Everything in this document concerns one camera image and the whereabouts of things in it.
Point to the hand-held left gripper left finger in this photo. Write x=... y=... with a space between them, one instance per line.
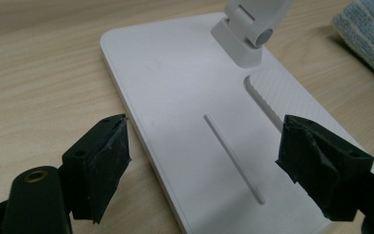
x=100 y=162

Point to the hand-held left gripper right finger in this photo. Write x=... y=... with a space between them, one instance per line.
x=324 y=165

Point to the white desk lamp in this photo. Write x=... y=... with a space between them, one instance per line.
x=181 y=97

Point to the blue striped cloth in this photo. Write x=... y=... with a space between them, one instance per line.
x=370 y=32

